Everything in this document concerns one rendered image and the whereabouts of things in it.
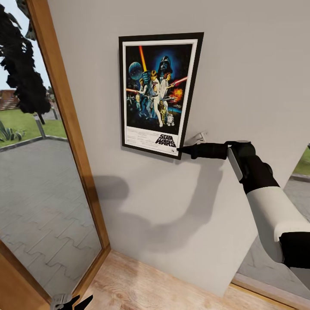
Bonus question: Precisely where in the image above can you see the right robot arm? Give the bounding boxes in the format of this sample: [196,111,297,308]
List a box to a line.
[177,130,310,290]

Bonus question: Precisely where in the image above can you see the poster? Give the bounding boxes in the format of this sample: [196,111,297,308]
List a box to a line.
[118,32,204,160]

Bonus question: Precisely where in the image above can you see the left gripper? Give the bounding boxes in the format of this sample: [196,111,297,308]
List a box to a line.
[58,295,93,310]

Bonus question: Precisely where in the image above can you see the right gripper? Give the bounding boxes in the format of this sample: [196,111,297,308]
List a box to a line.
[177,143,216,159]

